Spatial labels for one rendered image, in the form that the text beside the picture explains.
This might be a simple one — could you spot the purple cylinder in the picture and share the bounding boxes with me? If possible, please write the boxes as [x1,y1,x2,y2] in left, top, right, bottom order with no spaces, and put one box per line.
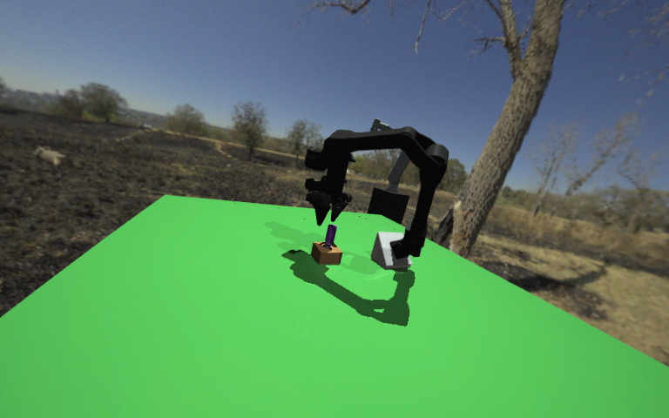
[325,225,337,244]

